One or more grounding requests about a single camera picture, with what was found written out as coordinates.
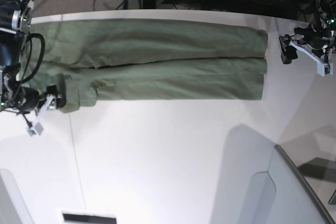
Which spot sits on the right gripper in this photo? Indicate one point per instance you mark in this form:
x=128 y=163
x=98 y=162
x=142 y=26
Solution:
x=29 y=99

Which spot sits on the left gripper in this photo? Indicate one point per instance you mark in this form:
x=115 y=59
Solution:
x=319 y=40

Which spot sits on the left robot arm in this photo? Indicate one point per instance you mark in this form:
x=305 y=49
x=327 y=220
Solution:
x=323 y=12

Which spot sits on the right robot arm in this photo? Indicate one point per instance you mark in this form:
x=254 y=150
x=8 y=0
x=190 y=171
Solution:
x=15 y=39

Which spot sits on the green t-shirt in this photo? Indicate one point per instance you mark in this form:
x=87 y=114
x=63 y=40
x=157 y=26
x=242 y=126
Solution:
x=151 y=59

